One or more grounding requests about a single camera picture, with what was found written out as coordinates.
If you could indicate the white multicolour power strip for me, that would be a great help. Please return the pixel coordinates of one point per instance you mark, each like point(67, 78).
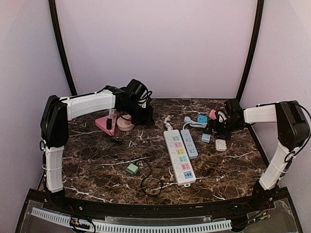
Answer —
point(179, 158)

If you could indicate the black right frame post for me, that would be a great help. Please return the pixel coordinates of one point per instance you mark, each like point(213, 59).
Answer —
point(252, 48)

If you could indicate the black plug adapter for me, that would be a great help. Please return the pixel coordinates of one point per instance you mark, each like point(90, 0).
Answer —
point(109, 124)

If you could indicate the grey-blue charger block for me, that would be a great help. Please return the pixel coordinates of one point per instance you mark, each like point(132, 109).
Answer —
point(205, 138)

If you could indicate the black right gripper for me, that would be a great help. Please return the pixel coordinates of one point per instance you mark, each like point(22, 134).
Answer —
point(216, 128)

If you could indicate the pink triangular power socket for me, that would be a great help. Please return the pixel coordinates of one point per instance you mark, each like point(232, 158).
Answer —
point(101, 124)

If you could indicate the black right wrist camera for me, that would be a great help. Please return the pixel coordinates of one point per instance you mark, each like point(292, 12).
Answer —
point(233, 109)

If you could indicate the green plug adapter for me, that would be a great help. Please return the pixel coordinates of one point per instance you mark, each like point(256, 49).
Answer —
point(132, 169)

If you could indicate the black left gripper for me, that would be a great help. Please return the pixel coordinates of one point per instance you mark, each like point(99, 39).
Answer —
point(146, 120)

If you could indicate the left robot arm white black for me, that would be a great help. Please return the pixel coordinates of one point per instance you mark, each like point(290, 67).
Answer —
point(54, 124)

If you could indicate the black front table rail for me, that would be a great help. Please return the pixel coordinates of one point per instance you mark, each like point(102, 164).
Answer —
point(237, 208)

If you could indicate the blue plug adapter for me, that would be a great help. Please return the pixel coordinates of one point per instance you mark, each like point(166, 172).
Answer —
point(202, 119)

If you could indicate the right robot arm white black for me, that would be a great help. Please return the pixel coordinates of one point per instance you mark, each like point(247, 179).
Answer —
point(293, 132)

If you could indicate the white slotted cable duct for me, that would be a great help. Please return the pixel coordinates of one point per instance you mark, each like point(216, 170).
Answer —
point(135, 225)

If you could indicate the grey-blue power strip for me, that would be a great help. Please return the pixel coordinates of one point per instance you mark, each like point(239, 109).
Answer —
point(187, 138)

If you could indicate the pink plug adapter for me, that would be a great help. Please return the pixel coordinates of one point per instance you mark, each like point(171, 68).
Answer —
point(212, 114)

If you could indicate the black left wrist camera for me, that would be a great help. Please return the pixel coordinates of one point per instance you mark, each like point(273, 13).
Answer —
point(139, 93)

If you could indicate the black left frame post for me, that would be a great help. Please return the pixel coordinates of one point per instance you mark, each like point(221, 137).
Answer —
point(60, 46)

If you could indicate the black frame post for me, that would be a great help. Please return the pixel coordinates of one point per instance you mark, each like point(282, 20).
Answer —
point(252, 48)
point(60, 46)

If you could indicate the pink round power socket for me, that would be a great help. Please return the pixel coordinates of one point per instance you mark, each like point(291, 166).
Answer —
point(124, 123)

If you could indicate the white cube charger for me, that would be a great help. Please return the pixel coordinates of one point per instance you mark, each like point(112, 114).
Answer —
point(220, 145)

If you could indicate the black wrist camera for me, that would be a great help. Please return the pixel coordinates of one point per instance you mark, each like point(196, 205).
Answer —
point(233, 109)
point(139, 93)

